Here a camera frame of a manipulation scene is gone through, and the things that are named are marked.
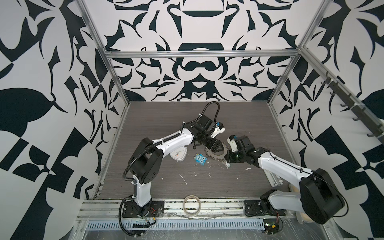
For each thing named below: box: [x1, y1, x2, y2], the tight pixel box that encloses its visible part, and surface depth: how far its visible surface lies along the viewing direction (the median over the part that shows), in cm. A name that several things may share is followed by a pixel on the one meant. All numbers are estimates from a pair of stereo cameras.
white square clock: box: [170, 146, 188, 162], surface depth 91 cm
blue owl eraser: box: [194, 153, 208, 166], surface depth 91 cm
